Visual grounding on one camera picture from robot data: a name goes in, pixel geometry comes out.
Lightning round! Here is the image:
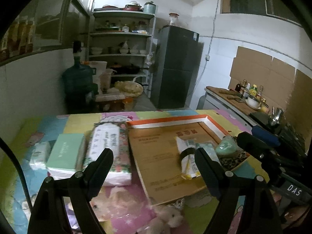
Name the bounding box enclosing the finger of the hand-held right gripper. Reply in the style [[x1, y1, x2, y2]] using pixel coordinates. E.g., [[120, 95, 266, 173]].
[[236, 131, 281, 166], [252, 125, 281, 147]]

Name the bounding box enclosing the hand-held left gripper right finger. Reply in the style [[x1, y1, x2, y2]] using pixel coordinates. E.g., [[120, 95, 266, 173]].
[[194, 147, 283, 234]]

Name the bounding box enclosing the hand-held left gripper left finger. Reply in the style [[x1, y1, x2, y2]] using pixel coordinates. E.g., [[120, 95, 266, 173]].
[[27, 147, 114, 234]]

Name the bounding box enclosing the black-banded white tissue pack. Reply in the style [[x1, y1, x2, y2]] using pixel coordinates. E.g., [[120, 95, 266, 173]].
[[175, 136, 221, 179]]

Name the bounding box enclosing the mint green soft pouch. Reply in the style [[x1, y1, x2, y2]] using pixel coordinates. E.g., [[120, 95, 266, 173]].
[[216, 136, 240, 156]]

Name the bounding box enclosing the leopard print plush toy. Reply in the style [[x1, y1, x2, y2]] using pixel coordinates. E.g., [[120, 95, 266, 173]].
[[218, 136, 250, 171]]

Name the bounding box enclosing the shallow orange-edged cardboard box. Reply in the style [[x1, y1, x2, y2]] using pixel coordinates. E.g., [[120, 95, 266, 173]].
[[125, 114, 251, 206]]

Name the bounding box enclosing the white plush toy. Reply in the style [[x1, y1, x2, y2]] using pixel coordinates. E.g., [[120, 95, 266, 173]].
[[136, 199, 186, 234]]

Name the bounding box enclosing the person's right forearm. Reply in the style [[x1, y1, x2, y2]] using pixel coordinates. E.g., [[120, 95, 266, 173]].
[[273, 200, 312, 234]]

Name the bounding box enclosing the steel kettle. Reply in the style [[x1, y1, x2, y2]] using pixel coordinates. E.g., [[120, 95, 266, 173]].
[[268, 107, 285, 126]]

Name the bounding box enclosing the black gas stove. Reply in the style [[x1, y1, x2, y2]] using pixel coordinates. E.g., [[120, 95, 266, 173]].
[[249, 111, 305, 152]]

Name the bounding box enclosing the floral tissue pack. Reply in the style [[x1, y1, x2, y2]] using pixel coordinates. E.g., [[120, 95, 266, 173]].
[[83, 119, 133, 188]]

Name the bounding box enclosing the white bowl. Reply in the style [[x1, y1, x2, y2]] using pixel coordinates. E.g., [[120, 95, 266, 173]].
[[245, 96, 261, 110]]

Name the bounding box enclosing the mint green tissue box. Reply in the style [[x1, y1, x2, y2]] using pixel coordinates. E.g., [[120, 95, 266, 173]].
[[46, 134, 86, 179]]

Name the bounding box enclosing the group of condiment bottles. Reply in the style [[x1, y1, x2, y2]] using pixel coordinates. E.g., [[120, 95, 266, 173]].
[[235, 79, 266, 103]]

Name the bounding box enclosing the colourful printed table cover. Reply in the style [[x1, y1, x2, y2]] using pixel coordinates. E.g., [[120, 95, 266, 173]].
[[0, 109, 276, 234]]

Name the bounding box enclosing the kitchen counter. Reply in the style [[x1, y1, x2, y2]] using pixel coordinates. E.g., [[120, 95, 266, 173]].
[[204, 86, 308, 152]]

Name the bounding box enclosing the wooden cutting board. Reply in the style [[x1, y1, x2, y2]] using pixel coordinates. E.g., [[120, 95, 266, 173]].
[[207, 86, 256, 115]]

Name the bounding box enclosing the grey gas cylinder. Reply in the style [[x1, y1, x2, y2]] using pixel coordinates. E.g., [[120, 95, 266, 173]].
[[196, 95, 207, 110]]

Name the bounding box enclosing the small white tissue pack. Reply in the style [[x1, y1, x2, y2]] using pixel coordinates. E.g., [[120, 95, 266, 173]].
[[29, 142, 51, 170]]

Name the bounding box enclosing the orange plastic container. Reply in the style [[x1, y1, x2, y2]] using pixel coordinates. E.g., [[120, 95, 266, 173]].
[[107, 97, 134, 110]]

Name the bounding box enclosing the bundle of dried noodles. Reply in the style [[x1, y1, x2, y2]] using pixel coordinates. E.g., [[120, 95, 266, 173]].
[[95, 93, 126, 102]]

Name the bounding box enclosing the pale yellow dried food pile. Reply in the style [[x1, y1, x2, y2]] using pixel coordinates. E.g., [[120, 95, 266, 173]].
[[114, 80, 144, 97]]

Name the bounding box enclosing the translucent plastic container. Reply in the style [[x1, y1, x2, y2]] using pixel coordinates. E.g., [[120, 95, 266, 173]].
[[100, 69, 115, 92]]

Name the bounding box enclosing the blue water jug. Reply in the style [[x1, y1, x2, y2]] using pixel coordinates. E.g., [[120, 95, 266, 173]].
[[61, 63, 98, 113]]

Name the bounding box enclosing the white sack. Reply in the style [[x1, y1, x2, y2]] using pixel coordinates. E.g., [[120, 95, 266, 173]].
[[82, 61, 108, 78]]

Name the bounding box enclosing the black wok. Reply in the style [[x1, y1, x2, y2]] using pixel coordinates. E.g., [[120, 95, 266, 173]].
[[110, 63, 149, 75]]

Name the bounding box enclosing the dark refrigerator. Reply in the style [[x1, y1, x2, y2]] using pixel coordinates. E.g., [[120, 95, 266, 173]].
[[151, 25, 204, 109]]

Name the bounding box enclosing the black water jug pump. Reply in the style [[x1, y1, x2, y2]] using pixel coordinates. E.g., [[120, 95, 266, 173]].
[[73, 40, 83, 65]]

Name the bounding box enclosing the white shelf rack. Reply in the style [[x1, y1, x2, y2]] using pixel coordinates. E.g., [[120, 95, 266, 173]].
[[88, 11, 156, 98]]

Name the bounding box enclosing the amber oil bottle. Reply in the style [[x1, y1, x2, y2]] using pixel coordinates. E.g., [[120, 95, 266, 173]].
[[18, 17, 28, 55], [0, 36, 10, 62], [26, 17, 35, 53], [8, 21, 20, 58]]

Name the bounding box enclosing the dark flat pan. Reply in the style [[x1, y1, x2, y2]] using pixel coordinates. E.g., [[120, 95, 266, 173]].
[[94, 4, 123, 12]]

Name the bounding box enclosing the grey framed glass window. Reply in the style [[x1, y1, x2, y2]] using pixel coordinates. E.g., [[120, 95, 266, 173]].
[[0, 0, 92, 66]]

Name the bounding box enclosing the red pan with lid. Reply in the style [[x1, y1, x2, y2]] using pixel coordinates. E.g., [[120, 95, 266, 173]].
[[123, 1, 143, 11]]

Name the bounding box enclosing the teal pot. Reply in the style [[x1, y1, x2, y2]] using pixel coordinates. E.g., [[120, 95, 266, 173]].
[[143, 1, 157, 14]]

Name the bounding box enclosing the cardboard wall sheet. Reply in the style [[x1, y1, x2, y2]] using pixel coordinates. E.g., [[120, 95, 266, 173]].
[[228, 46, 312, 152]]

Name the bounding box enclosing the black cable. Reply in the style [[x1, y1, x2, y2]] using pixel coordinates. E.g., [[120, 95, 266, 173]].
[[0, 136, 32, 234]]

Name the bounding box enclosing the wall power cable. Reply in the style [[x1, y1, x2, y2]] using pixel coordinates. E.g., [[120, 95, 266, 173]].
[[195, 0, 218, 90]]

